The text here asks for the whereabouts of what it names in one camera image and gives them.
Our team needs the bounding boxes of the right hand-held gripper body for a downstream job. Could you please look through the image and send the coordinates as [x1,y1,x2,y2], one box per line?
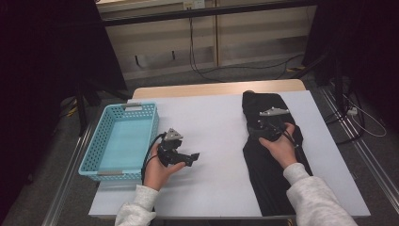
[248,106,290,141]

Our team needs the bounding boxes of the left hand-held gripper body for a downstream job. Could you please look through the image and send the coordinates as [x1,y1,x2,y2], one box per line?
[156,127,188,168]

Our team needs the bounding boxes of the light blue plastic basket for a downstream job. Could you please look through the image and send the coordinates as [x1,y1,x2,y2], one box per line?
[78,102,160,183]

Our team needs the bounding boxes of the black pants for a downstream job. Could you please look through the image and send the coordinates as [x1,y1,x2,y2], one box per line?
[241,90,313,217]

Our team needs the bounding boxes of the person's left hand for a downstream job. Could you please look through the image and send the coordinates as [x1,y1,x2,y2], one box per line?
[142,142,186,192]

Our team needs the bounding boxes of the person's right hand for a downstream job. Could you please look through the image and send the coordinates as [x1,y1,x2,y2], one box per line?
[258,121,304,170]

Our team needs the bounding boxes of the wooden table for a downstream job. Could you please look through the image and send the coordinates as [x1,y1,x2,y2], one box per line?
[131,78,307,100]

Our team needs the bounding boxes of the black metal stand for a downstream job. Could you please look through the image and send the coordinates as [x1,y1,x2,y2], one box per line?
[290,51,346,117]

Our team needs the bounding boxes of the beige cabinet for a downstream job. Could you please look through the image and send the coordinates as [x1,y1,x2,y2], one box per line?
[95,0,318,81]

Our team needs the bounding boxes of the black tripod stand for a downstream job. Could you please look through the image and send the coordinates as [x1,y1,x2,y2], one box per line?
[74,78,133,137]

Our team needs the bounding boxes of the narrow black curtain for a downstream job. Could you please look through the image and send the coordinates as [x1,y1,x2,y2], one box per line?
[302,0,399,133]

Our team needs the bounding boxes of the black metal bar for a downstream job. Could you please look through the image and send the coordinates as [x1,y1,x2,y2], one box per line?
[102,0,318,27]

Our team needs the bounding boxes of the wide black curtain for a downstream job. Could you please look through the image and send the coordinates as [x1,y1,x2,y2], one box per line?
[0,0,128,220]

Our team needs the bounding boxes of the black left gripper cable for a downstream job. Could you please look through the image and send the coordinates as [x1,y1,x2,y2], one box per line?
[140,132,168,186]

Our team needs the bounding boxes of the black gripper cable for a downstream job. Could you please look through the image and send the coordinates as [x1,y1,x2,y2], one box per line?
[276,123,311,168]
[140,132,168,186]

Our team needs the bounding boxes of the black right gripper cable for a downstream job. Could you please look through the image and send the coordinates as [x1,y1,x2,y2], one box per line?
[276,123,311,168]

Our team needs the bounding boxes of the bundle of black cables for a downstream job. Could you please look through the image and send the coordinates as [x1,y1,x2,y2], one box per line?
[324,88,366,145]

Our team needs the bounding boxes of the long black floor cable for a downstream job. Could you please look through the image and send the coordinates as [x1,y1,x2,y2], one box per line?
[187,17,304,83]

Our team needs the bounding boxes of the thin white cable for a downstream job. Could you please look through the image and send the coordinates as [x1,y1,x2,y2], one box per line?
[343,93,388,138]

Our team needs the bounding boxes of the yellow floor cable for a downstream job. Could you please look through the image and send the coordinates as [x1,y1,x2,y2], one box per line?
[64,98,79,118]

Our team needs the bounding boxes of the aluminium floor rail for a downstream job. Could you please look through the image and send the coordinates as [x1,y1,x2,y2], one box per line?
[41,125,95,226]
[319,84,399,205]

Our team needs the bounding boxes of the white wall socket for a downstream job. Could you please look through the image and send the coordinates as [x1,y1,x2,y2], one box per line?
[183,0,206,10]

